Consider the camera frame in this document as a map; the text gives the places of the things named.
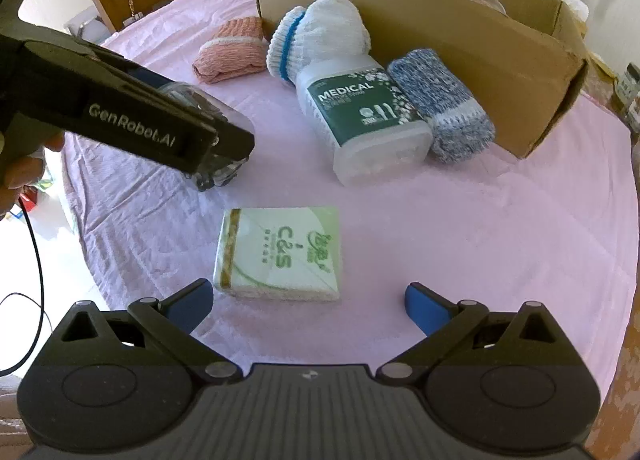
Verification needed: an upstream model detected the pink knit sock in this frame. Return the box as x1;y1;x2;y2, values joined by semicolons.
193;17;267;85

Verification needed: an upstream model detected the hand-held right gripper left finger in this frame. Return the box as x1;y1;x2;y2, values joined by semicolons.
44;279;240;385

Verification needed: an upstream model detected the person's left hand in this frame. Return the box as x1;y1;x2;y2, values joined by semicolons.
0;132;66;222

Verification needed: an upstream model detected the blue knit sock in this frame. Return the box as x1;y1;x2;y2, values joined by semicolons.
387;49;496;164

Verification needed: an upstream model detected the small bottle with label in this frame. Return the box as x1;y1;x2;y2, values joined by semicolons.
612;62;640;133

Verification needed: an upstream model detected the green label cotton swab box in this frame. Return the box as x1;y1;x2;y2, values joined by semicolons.
296;56;434;187

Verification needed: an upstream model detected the white sock with blue stripe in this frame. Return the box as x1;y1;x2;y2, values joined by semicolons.
266;0;372;86

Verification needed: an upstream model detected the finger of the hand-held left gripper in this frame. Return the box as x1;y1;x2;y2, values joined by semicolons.
86;41;174;92

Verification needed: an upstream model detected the green tissue pack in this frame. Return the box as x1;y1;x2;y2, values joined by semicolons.
213;206;344;302

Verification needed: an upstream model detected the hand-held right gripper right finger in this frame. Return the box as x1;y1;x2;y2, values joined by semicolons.
377;282;581;384

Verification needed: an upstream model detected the black cable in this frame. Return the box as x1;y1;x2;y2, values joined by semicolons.
0;192;54;377

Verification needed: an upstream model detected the brown cardboard box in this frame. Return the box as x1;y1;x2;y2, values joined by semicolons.
249;0;590;159

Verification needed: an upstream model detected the clear jar with dark lid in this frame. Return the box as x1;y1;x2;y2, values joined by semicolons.
167;81;254;192

